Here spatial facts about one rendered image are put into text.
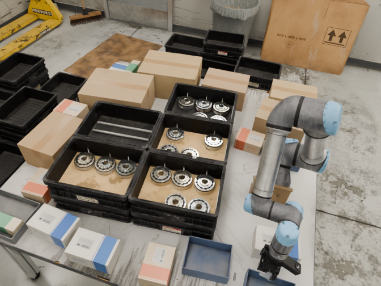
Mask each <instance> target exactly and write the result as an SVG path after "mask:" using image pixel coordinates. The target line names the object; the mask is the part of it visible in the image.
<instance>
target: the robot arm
mask: <svg viewBox="0 0 381 286"><path fill-rule="evenodd" d="M341 118H342V105H341V104H340V103H337V102H334V101H332V100H330V101H328V100H322V99H316V98H310V97H306V96H301V95H292V96H289V97H287V98H285V99H283V100H281V101H280V102H279V103H278V104H277V105H276V106H275V107H274V108H273V109H272V111H271V113H270V114H269V116H268V119H267V121H266V126H265V127H266V129H267V133H266V138H265V142H264V147H263V151H262V154H261V158H260V163H259V168H258V171H257V175H256V180H255V184H254V188H253V192H252V194H247V196H246V198H245V201H244V205H243V209H244V210H245V211H246V212H248V213H251V214H253V215H256V216H259V217H262V218H265V219H267V220H271V221H273V222H276V223H278V226H277V229H276V232H275V234H274V236H273V238H272V240H271V243H270V245H267V244H265V245H264V248H262V250H261V252H260V255H261V258H260V261H259V264H258V268H257V270H259V271H262V272H260V273H259V275H260V276H262V277H264V278H266V279H267V280H268V281H275V279H276V277H277V275H278V274H279V272H280V269H281V267H283V268H285V269H287V270H288V271H290V272H291V273H292V274H294V275H295V276H297V275H299V274H301V264H300V263H298V262H297V261H296V260H294V259H293V258H291V257H290V256H289V254H290V252H291V250H292V248H293V247H294V245H295V244H296V242H297V241H298V238H299V234H300V231H299V228H300V224H301V222H302V220H303V213H304V209H303V207H302V206H301V205H300V204H299V203H298V202H296V201H288V202H286V204H281V203H278V202H275V201H272V200H271V198H272V194H273V190H274V185H275V184H276V185H279V186H284V187H290V185H291V176H290V170H291V166H295V167H299V168H302V169H306V170H310V171H313V172H315V173H322V172H323V171H324V170H325V168H326V166H327V164H328V161H329V157H330V151H329V150H327V149H326V148H325V145H326V142H327V138H328V137H329V136H335V135H336V134H337V133H338V130H339V128H340V124H341ZM292 127H296V128H301V129H303V131H304V133H305V138H304V144H300V143H298V142H299V141H298V140H297V139H292V138H287V135H288V134H289V133H290V132H291V130H292Z"/></svg>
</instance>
